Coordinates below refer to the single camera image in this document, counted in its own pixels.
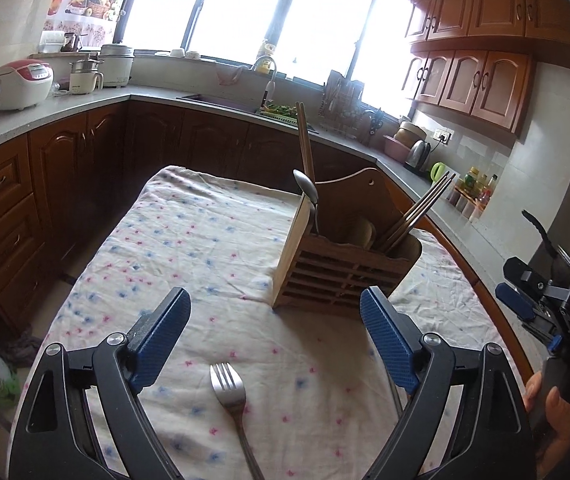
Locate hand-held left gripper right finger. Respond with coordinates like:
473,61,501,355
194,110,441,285
359,286,536,480

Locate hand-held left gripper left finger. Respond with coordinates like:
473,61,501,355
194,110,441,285
8,287,193,480

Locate metal fork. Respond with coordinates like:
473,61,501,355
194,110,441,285
209,362,267,480

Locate wooden utensil holder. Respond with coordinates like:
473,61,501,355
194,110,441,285
271,167,423,317

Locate metal chopstick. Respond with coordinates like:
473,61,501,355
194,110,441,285
384,174,454,252
377,171,450,250
390,177,458,255

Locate metal spoon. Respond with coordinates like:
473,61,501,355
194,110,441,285
292,168,322,235

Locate wooden chopstick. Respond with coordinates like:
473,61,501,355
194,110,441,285
299,102,317,185
295,102,312,183

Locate person's right hand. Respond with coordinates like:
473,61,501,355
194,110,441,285
522,374,570,480

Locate white floral tablecloth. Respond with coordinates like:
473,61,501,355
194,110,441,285
40,165,516,480

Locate wooden rice paddle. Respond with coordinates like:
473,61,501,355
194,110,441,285
347,219,379,252

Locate row of seasoning bottles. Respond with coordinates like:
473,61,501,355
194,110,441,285
452,166,500,223

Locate dark floor rag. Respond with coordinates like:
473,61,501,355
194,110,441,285
0,334,42,367

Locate steel electric kettle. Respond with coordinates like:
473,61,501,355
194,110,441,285
404,139,432,173

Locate wooden base cabinets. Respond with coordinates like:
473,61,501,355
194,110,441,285
0,100,536,381

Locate pink basin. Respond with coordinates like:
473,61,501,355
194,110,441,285
382,135,411,161

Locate stacked beige bowls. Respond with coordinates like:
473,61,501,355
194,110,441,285
395,121,428,147

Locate kitchen sink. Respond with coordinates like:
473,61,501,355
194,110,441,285
176,92,262,115

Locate dish drying rack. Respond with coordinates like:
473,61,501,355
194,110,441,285
322,70,373,141

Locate green vegetables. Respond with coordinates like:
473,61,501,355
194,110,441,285
260,103,298,121

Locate small white electric pot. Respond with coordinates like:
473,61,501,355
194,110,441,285
68,54,106,95

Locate large white cooker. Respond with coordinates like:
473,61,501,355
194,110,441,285
99,43,134,89

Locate wooden upper cabinets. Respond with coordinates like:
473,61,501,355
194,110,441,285
404,0,570,136

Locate white kitchen faucet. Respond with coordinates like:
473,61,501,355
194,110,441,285
251,55,280,111

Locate white and red rice cooker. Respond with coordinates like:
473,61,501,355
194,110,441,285
0,59,55,112

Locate yellow bottle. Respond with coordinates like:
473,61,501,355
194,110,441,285
255,40,273,73

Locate dark framed kitchen window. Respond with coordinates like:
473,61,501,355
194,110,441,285
115,0,416,106

